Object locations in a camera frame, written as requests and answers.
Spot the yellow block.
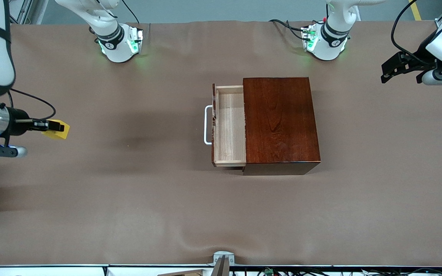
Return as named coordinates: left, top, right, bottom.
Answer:
left=41, top=120, right=71, bottom=140

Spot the white metal drawer handle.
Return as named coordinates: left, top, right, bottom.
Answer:
left=204, top=105, right=214, bottom=145

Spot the light wood drawer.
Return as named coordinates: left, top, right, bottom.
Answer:
left=211, top=84, right=247, bottom=168

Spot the green lit base connector box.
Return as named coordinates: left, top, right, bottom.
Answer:
left=302, top=25, right=318, bottom=52
left=128, top=26, right=144, bottom=54

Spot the brown table cover cloth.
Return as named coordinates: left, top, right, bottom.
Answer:
left=0, top=20, right=442, bottom=267

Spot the dark brown wooden cabinet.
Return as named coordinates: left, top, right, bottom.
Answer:
left=242, top=77, right=321, bottom=176

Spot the tan board piece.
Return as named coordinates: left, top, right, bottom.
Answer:
left=157, top=269, right=206, bottom=276

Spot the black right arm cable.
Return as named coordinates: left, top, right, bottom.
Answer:
left=8, top=88, right=57, bottom=122

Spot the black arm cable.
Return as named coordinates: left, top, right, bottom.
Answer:
left=391, top=0, right=421, bottom=56
left=8, top=88, right=57, bottom=122

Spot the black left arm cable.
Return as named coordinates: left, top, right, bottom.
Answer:
left=391, top=0, right=421, bottom=56

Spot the aluminium frame structure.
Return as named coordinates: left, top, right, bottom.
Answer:
left=10, top=0, right=34, bottom=25

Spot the thin black cable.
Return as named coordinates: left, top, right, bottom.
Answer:
left=119, top=0, right=140, bottom=24
left=269, top=18, right=306, bottom=41

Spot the grey metal bracket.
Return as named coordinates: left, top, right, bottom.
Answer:
left=213, top=251, right=236, bottom=276

